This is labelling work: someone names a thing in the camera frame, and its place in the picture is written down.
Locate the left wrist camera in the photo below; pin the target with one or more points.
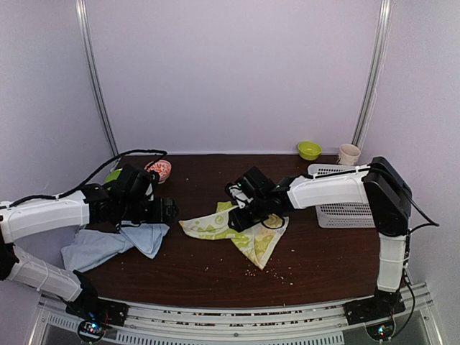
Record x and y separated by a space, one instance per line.
134 184

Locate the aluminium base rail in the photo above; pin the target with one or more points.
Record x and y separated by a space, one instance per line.
319 323

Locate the left aluminium frame post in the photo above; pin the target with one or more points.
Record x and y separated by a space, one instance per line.
85 32

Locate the green plate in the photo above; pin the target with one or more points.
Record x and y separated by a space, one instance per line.
113 175

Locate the green bowl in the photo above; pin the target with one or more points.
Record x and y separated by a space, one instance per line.
309 151

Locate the light blue towel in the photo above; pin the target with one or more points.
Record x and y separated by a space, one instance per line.
91 248

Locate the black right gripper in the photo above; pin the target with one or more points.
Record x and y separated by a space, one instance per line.
239 221

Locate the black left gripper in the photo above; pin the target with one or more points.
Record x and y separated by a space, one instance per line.
168 217

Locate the right aluminium frame post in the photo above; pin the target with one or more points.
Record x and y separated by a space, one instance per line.
375 70

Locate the aluminium frame post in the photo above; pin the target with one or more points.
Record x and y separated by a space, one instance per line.
375 70
85 32

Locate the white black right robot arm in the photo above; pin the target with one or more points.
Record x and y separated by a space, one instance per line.
377 184

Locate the red white patterned bowl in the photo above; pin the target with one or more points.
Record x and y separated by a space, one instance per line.
162 167

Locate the beige cup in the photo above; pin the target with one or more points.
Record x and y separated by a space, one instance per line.
348 155

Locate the green white patterned towel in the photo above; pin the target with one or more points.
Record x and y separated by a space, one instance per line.
256 243

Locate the white perforated plastic basket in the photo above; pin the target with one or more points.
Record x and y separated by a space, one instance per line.
340 215

